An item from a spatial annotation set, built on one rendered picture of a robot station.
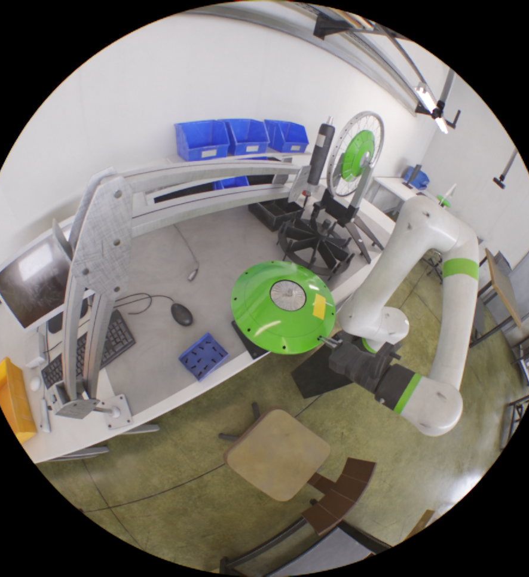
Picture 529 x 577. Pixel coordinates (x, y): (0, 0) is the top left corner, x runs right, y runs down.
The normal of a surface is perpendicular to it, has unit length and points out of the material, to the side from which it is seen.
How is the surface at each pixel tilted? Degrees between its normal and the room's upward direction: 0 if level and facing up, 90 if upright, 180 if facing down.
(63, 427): 0
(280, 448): 0
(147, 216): 11
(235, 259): 0
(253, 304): 17
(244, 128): 90
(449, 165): 90
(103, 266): 90
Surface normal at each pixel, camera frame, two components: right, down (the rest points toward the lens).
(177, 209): 0.26, -0.67
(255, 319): -0.13, -0.37
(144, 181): 0.73, 0.61
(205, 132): 0.57, 0.71
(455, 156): -0.80, 0.41
